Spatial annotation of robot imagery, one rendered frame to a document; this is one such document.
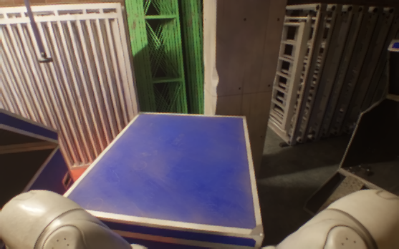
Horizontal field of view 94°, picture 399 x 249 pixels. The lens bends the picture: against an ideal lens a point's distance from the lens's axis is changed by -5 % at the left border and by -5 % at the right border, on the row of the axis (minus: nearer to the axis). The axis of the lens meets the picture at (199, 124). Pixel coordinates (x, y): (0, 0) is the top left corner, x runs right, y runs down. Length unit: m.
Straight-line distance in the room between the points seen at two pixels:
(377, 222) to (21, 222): 0.71
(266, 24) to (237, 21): 0.28
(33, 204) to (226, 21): 1.69
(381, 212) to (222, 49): 1.59
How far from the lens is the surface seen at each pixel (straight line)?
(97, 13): 2.75
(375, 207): 0.56
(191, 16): 3.50
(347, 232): 0.44
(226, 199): 1.09
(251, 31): 1.95
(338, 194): 2.86
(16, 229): 0.57
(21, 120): 1.73
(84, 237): 0.43
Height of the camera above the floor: 1.89
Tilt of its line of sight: 28 degrees down
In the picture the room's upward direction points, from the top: 1 degrees counter-clockwise
